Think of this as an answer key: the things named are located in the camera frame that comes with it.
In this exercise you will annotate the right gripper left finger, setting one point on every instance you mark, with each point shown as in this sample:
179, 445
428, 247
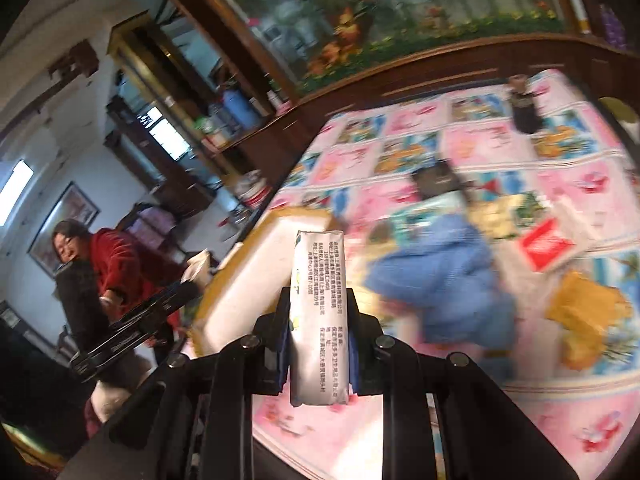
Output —
274, 352

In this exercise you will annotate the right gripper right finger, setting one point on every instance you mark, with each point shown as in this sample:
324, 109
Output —
365, 369

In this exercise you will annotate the white printed tissue pack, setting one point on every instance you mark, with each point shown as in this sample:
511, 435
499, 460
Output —
319, 369

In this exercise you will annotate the blue knitted cloth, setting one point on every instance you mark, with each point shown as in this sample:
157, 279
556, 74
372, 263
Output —
448, 278

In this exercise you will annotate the red and white snack bag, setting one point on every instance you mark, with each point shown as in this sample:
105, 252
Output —
558, 237

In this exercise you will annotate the yellow foil snack pack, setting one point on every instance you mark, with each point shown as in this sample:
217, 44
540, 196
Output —
586, 311

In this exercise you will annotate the yellow cardboard box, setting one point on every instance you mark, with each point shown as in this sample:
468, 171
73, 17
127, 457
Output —
250, 282

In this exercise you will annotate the person in red jacket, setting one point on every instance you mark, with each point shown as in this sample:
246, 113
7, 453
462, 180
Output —
105, 275

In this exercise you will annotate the teal wet wipes pack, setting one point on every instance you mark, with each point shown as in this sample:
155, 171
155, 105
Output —
409, 223

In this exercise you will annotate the white bucket with red band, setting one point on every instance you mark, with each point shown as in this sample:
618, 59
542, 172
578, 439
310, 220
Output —
251, 189

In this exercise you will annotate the colourful patterned tablecloth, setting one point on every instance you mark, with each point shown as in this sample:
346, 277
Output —
359, 169

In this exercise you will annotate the dark small toy bag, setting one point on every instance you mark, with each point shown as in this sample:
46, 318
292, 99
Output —
436, 180

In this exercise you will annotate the blue water bottle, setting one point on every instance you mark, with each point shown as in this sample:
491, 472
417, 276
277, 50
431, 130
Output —
240, 109

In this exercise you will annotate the black jar with cork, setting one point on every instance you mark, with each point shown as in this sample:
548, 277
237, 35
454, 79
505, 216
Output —
525, 115

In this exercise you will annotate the large flower landscape painting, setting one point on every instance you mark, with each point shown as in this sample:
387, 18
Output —
319, 42

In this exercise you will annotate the purple bottles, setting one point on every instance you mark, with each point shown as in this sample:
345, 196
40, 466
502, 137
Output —
614, 30

